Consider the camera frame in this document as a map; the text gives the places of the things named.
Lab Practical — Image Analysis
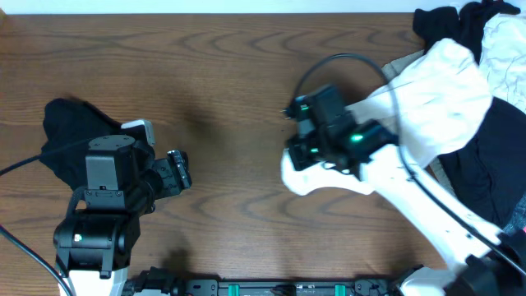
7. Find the white t-shirt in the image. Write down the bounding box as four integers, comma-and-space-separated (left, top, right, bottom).
346, 38, 492, 168

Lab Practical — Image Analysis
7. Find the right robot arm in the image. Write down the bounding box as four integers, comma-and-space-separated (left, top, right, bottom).
281, 86, 525, 295

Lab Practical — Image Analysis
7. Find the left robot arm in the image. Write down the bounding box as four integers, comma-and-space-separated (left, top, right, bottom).
53, 135, 191, 295

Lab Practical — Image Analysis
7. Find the folded black cloth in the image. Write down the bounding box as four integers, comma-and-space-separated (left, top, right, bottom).
40, 97, 121, 190

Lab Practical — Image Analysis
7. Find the beige garment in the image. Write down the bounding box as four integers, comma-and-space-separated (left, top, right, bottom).
381, 49, 457, 194

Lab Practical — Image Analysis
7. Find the black garment in pile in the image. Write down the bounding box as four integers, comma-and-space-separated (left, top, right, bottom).
413, 7, 525, 229

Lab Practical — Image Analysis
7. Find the grey cloth with red tag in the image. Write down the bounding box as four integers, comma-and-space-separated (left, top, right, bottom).
503, 195, 526, 234

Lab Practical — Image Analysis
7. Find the white wrinkled garment in pile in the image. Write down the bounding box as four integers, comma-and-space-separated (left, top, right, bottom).
459, 1, 525, 112

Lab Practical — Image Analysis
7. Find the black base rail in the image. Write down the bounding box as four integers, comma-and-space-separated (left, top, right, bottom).
121, 267, 408, 296

